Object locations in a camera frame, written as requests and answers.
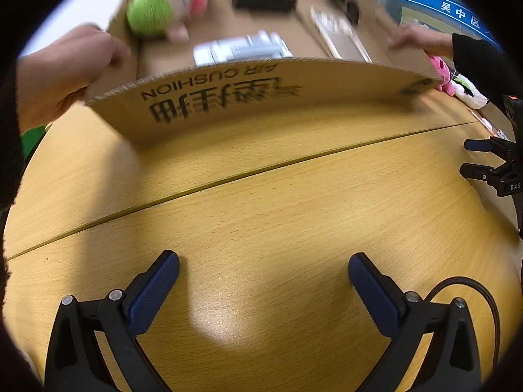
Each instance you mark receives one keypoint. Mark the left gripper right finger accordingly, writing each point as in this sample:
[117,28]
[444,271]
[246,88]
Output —
[452,361]

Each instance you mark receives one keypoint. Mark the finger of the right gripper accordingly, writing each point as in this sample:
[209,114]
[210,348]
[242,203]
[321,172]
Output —
[478,145]
[476,172]

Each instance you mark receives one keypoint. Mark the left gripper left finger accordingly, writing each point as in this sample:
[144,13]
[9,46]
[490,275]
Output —
[74,360]

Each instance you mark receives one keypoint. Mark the clear phone case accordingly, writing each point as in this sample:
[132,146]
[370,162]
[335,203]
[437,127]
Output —
[339,35]

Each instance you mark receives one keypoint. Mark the white folding phone stand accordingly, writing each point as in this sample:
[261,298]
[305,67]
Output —
[260,46]

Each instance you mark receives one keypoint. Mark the brown cardboard box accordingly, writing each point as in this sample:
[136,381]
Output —
[159,90]

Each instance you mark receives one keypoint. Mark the pink pig plush toy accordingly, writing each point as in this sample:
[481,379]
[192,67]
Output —
[163,18]

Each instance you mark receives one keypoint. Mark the black sleeve forearm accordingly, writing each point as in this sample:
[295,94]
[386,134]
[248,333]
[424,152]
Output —
[487,68]

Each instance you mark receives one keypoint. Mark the bystander right hand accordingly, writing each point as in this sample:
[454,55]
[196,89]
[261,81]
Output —
[420,37]

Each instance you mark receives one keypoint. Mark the bystander left hand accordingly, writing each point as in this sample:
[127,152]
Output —
[49,81]

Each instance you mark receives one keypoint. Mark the white green plush toy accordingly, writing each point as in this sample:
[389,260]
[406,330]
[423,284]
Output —
[467,93]

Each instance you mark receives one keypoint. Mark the pink strawberry plush toy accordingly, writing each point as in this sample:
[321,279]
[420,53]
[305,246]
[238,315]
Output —
[443,71]

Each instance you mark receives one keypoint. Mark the blue glass door banner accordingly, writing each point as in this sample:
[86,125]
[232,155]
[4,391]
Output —
[461,14]

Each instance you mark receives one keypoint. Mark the green covered side table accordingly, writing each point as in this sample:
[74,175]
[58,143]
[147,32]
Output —
[31,139]

